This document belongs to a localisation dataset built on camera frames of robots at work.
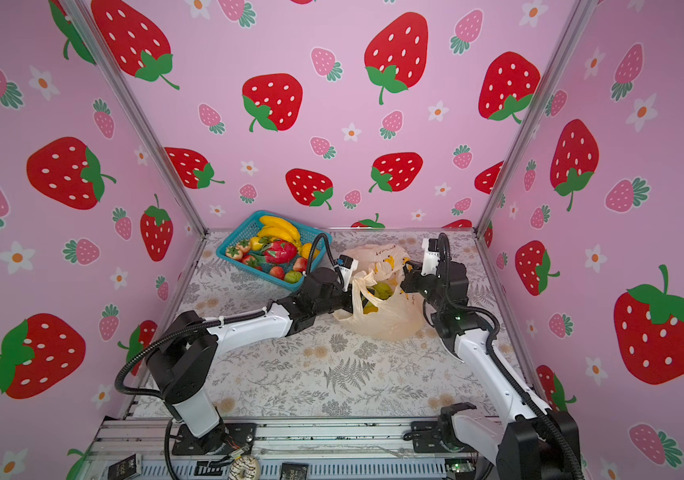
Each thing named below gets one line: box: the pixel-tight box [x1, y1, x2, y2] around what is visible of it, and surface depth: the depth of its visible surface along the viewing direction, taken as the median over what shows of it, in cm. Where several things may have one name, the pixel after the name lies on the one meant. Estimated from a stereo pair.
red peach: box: [293, 257, 309, 272], surface depth 106 cm
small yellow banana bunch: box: [258, 216, 302, 247], surface depth 109 cm
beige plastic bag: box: [332, 243, 427, 342], surface depth 77 cm
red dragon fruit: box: [264, 239, 298, 264], surface depth 106 cm
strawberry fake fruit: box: [226, 245, 244, 260], surface depth 103 cm
